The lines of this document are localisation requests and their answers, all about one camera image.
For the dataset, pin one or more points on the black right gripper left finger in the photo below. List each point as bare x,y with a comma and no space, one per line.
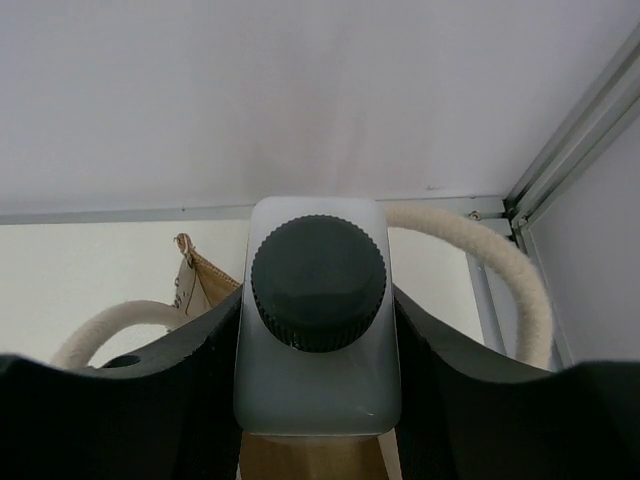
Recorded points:
163,411

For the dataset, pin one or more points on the right aluminium frame post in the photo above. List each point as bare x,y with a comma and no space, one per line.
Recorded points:
607,108

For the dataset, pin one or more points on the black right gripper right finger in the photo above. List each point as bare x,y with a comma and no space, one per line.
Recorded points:
469,412

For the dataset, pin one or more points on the frosted bottle with black cap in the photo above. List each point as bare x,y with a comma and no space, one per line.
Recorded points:
318,315

